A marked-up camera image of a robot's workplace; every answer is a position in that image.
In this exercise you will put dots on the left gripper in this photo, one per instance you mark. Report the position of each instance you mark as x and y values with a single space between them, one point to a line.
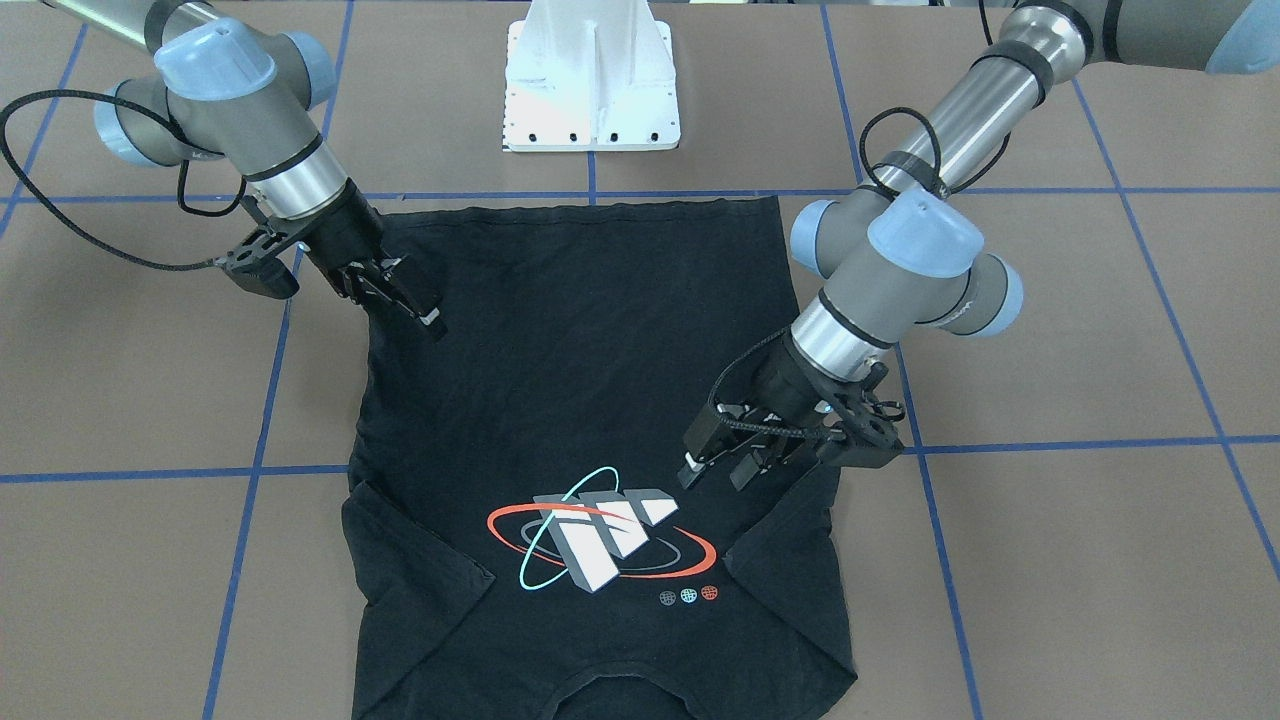
787 385

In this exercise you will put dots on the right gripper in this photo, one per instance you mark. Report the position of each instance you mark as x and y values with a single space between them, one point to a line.
345 232

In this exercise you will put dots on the black graphic t-shirt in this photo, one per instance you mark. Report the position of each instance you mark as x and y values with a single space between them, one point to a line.
515 518

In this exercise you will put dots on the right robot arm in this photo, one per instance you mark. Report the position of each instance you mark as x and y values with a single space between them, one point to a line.
224 90

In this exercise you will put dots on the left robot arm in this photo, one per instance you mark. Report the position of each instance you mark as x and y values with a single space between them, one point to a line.
895 254

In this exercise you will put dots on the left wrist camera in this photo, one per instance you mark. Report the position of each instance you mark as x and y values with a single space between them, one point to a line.
865 435

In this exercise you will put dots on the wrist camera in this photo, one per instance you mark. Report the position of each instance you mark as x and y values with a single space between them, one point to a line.
865 435
254 265

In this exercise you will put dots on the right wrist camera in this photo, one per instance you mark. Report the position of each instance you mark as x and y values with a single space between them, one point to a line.
254 265

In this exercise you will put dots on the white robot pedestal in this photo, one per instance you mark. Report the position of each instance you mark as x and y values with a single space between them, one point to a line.
587 76

